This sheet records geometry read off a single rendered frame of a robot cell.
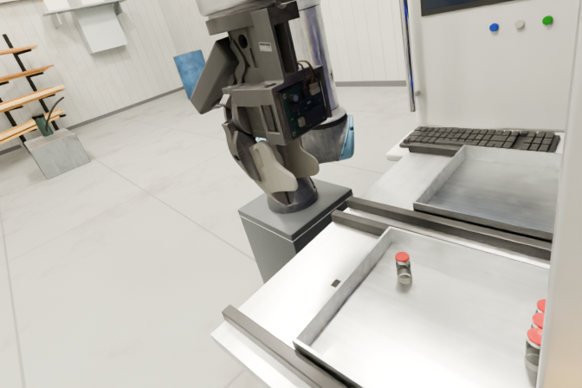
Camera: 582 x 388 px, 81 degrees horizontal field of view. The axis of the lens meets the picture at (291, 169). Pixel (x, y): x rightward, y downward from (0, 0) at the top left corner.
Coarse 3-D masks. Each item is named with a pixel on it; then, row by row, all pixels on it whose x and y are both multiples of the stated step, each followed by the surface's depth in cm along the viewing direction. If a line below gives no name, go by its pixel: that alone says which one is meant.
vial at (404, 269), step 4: (396, 260) 50; (408, 260) 50; (396, 264) 51; (400, 264) 50; (404, 264) 50; (408, 264) 50; (396, 268) 51; (400, 268) 50; (404, 268) 50; (408, 268) 50; (400, 272) 51; (404, 272) 50; (408, 272) 50; (400, 276) 51; (404, 276) 51; (408, 276) 51; (400, 280) 51; (404, 280) 51; (408, 280) 51
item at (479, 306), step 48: (384, 240) 58; (432, 240) 54; (336, 288) 49; (384, 288) 52; (432, 288) 50; (480, 288) 48; (528, 288) 46; (336, 336) 46; (384, 336) 45; (432, 336) 43; (480, 336) 42; (384, 384) 39; (432, 384) 38; (480, 384) 37; (528, 384) 36
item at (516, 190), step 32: (480, 160) 78; (512, 160) 73; (544, 160) 69; (448, 192) 70; (480, 192) 67; (512, 192) 65; (544, 192) 63; (480, 224) 56; (512, 224) 53; (544, 224) 56
